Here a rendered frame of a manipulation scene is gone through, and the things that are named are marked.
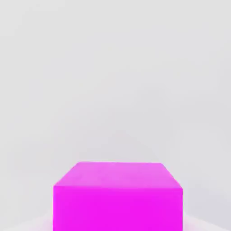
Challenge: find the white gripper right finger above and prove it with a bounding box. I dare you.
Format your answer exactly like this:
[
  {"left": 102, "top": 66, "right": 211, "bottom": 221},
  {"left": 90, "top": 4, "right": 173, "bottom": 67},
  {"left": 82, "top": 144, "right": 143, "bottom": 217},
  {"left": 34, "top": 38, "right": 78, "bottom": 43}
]
[{"left": 182, "top": 211, "right": 223, "bottom": 231}]

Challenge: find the small magenta cube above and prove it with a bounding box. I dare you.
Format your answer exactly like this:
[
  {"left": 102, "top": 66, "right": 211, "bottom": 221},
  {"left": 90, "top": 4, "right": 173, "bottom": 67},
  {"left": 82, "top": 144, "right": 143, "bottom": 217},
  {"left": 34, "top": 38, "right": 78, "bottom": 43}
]
[{"left": 53, "top": 161, "right": 184, "bottom": 231}]

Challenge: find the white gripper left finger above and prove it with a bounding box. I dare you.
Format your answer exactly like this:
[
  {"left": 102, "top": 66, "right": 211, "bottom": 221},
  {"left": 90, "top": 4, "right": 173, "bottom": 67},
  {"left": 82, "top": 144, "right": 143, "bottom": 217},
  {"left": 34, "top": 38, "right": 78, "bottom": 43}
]
[{"left": 21, "top": 211, "right": 54, "bottom": 231}]

